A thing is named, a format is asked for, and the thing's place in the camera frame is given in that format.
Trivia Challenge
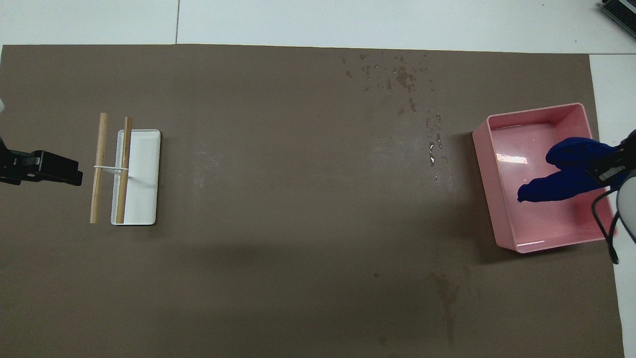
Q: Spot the dark blue towel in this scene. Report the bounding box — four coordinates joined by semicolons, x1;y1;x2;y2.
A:
517;137;617;203

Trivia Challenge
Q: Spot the pink plastic bin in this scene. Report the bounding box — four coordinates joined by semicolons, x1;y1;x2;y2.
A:
472;103;618;254

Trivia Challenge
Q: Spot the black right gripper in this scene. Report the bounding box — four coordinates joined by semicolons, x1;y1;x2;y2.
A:
586;130;636;192

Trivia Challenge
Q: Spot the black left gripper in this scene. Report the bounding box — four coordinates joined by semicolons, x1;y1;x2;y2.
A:
0;137;83;187

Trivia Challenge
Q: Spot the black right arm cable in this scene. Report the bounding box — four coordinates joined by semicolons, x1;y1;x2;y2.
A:
591;186;621;265

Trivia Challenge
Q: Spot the brown paper table mat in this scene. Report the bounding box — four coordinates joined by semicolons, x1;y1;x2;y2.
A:
0;44;626;358

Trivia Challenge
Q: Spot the wooden rack rod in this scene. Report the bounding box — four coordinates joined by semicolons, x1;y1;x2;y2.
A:
90;113;109;224
116;117;133;224

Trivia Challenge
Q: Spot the grey ribbed device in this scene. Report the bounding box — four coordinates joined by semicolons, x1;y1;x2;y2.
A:
599;0;636;25

